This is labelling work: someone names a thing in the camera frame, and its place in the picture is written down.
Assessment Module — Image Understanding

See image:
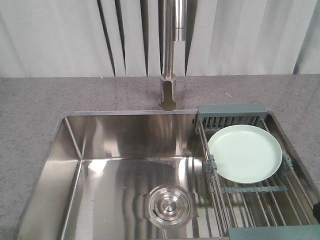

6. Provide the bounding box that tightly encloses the white curtain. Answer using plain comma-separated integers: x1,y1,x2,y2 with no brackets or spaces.
0,0,320,78

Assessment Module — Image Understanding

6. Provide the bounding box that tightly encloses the teal wire dish rack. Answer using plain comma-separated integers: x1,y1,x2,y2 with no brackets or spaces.
194,104,320,240

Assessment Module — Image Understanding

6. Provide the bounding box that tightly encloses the stainless steel sink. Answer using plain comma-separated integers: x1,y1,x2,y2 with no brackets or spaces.
13,109,320,240

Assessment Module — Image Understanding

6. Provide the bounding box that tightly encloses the mint green plate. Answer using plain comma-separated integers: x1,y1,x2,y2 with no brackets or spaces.
208,124,283,184

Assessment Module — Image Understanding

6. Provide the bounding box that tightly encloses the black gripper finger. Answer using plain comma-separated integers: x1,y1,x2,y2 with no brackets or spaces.
312,201,320,220

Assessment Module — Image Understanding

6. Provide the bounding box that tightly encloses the steel sink drain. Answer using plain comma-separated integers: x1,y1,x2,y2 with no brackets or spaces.
139,184,199,230

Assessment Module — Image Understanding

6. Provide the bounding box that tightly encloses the chrome faucet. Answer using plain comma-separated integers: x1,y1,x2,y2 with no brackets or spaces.
160,0,187,111

